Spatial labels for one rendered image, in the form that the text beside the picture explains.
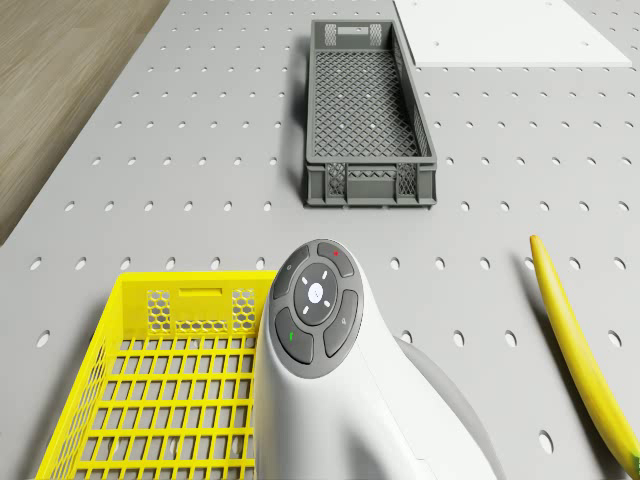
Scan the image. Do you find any banana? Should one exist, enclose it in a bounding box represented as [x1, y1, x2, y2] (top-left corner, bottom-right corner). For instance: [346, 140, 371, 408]
[529, 234, 640, 476]

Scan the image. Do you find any yellow basket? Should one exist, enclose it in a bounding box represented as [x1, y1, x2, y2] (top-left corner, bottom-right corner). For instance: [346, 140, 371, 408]
[33, 270, 279, 480]

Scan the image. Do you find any white board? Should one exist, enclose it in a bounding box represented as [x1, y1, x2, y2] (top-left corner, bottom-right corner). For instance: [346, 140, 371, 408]
[392, 0, 634, 69]

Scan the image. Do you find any dark grey basket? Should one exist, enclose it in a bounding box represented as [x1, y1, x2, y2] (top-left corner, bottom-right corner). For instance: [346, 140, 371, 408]
[304, 19, 439, 209]

